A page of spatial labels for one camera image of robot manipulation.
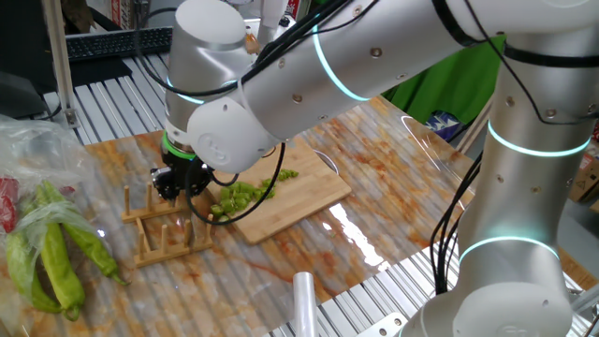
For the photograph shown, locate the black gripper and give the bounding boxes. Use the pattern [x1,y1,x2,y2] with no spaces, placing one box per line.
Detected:
[150,152,214,201]

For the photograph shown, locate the whole green chili pepper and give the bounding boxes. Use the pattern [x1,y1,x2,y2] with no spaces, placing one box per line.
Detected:
[5,231,65,315]
[35,182,87,323]
[62,222,131,286]

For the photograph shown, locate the wooden peg rack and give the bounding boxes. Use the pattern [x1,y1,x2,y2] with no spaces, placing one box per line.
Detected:
[120,182,215,269]

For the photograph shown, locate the wooden cutting board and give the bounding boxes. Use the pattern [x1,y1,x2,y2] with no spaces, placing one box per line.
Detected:
[205,135,352,246]

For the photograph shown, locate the black flat pad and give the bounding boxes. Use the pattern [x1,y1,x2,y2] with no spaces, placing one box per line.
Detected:
[67,55,135,89]

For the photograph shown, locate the clear plastic bag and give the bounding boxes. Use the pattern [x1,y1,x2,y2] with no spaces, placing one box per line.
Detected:
[0,113,130,336]

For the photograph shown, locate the black computer keyboard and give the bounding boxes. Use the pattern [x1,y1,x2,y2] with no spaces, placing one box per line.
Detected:
[65,26,174,62]

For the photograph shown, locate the white plastic film roll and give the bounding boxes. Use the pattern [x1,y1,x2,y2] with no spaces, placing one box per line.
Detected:
[292,271,319,337]

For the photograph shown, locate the dark grey rounded object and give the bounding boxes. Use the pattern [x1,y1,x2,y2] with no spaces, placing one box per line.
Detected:
[0,70,51,121]

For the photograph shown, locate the white plastic container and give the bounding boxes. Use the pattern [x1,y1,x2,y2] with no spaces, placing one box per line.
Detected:
[256,0,289,46]

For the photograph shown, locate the marble pattern plastic mat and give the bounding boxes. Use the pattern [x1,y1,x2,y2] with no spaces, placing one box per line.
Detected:
[0,86,510,337]

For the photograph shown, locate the black computer monitor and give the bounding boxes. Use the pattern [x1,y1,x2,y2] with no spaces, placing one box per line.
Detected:
[0,0,62,95]

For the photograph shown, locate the blue white patterned bag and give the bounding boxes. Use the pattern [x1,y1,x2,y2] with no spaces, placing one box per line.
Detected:
[424,110,462,141]

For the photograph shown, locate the green cloth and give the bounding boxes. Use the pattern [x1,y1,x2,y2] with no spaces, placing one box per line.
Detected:
[383,35,507,126]

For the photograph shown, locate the brown cardboard box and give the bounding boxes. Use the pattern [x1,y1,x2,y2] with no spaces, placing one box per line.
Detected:
[568,153,599,203]

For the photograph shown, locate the short black looped cable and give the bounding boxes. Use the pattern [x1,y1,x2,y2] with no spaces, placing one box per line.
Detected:
[210,171,241,188]

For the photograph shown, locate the long black gripper cable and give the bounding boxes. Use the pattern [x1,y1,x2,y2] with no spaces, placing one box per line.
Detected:
[184,142,286,227]

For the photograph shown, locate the black camera cable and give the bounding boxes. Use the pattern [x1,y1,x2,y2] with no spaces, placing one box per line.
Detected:
[134,0,380,98]

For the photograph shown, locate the aluminium frame post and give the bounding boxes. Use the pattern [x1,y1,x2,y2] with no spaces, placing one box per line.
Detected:
[41,0,80,130]
[456,97,495,155]

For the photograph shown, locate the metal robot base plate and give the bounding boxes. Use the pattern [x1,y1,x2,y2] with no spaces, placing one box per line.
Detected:
[355,312,408,337]

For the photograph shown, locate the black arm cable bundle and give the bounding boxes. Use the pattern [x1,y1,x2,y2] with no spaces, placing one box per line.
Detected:
[429,152,484,296]

